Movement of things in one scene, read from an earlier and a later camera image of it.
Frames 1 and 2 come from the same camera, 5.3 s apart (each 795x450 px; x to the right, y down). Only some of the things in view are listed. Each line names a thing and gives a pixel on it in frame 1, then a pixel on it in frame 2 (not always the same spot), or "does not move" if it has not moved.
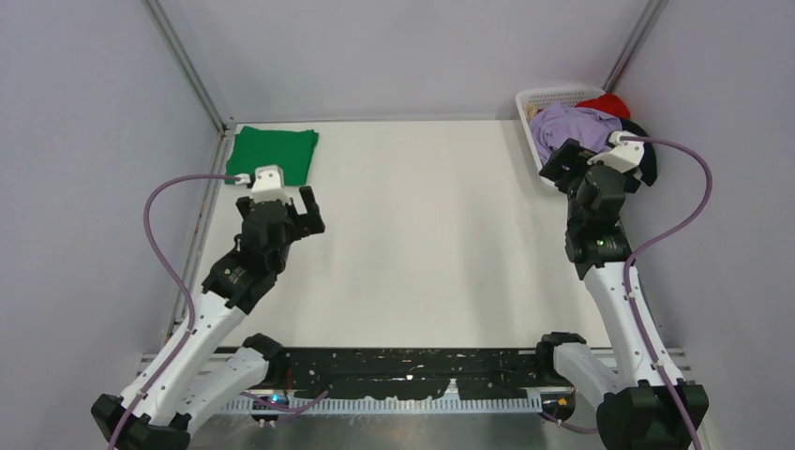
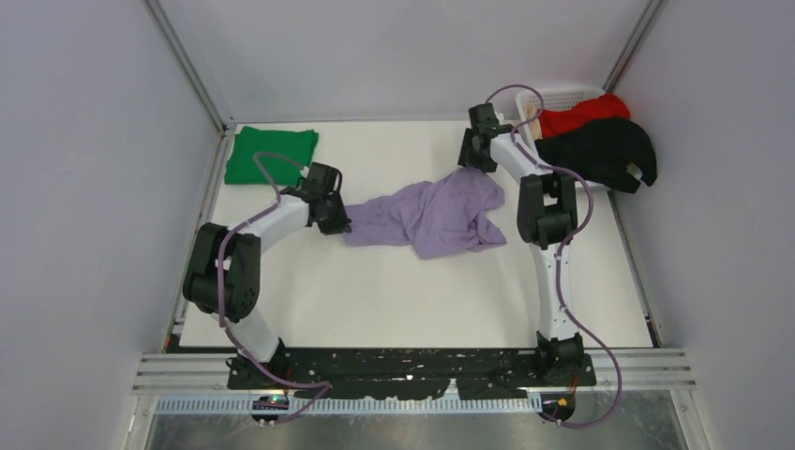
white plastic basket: (545, 97) does not move
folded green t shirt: (292, 150) does not move
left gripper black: (309, 222) to (339, 225)
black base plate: (474, 370) does not move
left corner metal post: (186, 63) does not move
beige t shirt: (530, 111) does not move
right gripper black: (571, 155) to (465, 157)
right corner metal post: (650, 17) does not move
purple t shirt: (561, 121) to (437, 219)
